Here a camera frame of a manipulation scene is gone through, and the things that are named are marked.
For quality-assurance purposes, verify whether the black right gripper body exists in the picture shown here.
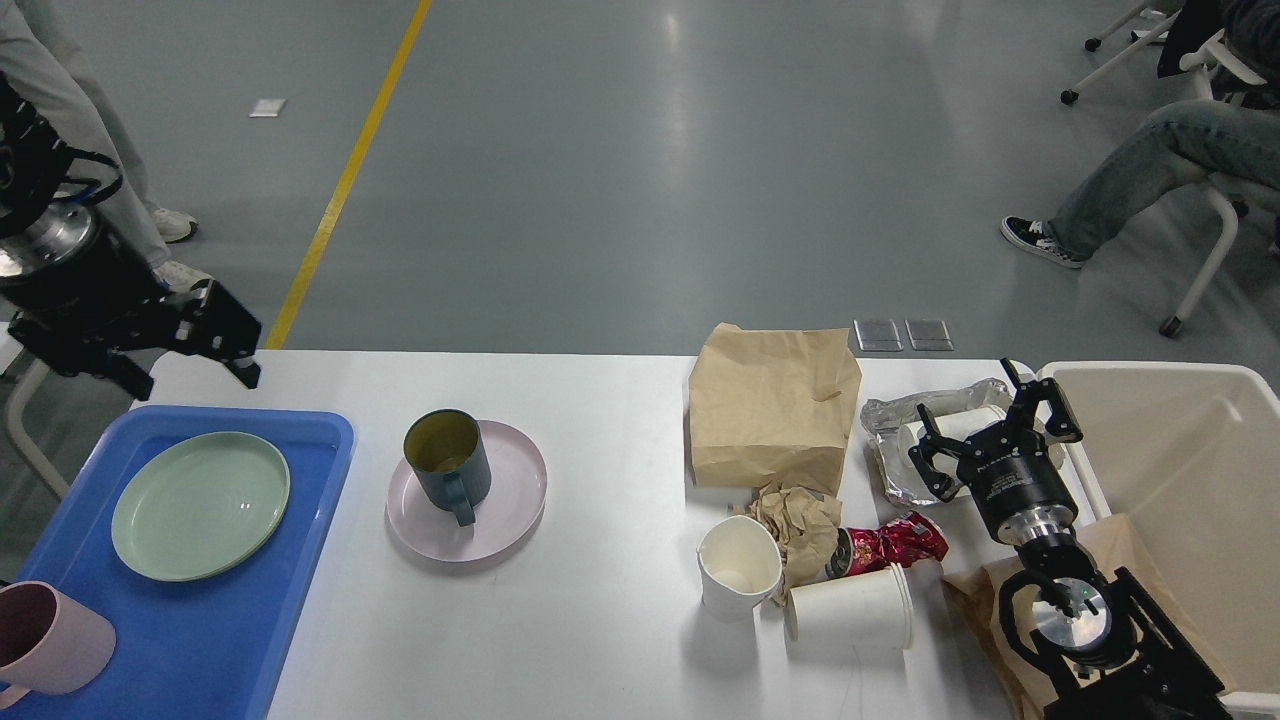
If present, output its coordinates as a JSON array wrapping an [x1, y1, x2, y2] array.
[[963, 450, 1078, 546]]

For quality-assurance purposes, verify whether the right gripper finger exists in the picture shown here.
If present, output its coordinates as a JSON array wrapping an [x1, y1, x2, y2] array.
[[1000, 357, 1084, 448], [908, 404, 991, 502]]

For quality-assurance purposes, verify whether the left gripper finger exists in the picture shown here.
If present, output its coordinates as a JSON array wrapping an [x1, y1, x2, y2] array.
[[165, 281, 262, 389], [95, 350, 154, 401]]

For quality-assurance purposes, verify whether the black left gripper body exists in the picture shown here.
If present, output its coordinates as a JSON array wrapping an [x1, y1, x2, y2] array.
[[3, 205, 175, 375]]

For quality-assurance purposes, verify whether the brown paper bag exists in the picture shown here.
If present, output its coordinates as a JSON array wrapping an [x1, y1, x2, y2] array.
[[689, 323, 861, 495]]

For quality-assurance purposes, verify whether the dark teal mug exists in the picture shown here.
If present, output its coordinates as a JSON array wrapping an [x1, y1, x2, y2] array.
[[403, 409, 492, 527]]

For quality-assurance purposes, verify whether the pink mug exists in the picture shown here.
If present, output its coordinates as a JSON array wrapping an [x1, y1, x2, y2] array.
[[1, 582, 116, 708]]

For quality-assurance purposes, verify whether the pink plate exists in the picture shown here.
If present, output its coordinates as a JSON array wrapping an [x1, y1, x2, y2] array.
[[387, 419, 547, 562]]

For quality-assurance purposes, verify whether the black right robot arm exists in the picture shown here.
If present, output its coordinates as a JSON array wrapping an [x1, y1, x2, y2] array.
[[908, 359, 1229, 719]]

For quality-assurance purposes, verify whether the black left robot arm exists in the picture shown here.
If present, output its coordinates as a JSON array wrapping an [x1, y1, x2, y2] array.
[[1, 85, 261, 400]]

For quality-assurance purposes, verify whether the brown paper under arm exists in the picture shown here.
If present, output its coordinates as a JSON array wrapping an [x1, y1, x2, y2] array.
[[943, 512, 1242, 719]]

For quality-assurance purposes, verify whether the aluminium foil tray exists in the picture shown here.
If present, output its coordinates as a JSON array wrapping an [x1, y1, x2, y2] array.
[[861, 378, 1057, 509]]

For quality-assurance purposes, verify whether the red snack wrapper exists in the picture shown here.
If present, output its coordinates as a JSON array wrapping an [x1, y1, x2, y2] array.
[[826, 511, 950, 579]]

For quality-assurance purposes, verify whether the white container in foil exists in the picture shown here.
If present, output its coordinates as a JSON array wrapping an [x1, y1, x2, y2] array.
[[891, 404, 1006, 505]]

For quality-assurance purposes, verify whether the white office chair left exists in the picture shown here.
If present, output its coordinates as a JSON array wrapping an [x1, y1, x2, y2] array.
[[3, 359, 70, 502]]

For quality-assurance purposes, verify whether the white office chair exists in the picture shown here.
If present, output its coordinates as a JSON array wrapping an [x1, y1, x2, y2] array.
[[3, 359, 70, 502], [1060, 0, 1280, 340]]

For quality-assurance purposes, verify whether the white plastic bin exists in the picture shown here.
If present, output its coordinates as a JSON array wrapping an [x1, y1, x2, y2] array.
[[1041, 361, 1279, 719]]

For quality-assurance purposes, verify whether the lying white paper cup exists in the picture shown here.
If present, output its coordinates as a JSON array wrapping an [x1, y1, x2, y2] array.
[[785, 564, 913, 650]]

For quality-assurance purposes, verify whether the crumpled brown paper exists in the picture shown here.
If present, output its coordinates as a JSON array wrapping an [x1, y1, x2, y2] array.
[[744, 482, 842, 607]]

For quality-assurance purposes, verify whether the right floor socket plate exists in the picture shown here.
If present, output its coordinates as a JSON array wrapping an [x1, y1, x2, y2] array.
[[905, 318, 955, 352]]

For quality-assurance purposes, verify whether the floor socket plate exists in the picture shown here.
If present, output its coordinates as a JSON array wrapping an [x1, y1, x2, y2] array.
[[852, 319, 904, 354], [905, 318, 955, 352]]

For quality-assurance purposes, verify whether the light green plate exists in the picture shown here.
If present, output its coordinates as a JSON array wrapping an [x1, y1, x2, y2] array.
[[110, 430, 291, 583]]

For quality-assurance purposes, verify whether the left floor socket plate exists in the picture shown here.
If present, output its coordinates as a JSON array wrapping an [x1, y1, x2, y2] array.
[[852, 319, 904, 354]]

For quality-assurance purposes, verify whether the upright white paper cup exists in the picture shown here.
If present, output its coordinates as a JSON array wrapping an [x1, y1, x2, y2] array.
[[696, 515, 783, 621]]

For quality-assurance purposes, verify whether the standing person in black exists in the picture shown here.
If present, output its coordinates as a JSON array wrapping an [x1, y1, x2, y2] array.
[[1, 1, 209, 291]]

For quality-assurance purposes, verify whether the blue plastic tray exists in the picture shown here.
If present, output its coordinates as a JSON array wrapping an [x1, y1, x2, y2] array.
[[3, 405, 355, 719]]

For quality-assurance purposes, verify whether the seated person in jeans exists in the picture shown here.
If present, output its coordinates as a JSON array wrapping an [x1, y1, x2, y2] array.
[[1000, 1, 1279, 268]]

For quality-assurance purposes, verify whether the white office chair right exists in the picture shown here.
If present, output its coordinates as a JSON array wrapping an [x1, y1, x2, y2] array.
[[1060, 0, 1280, 340]]

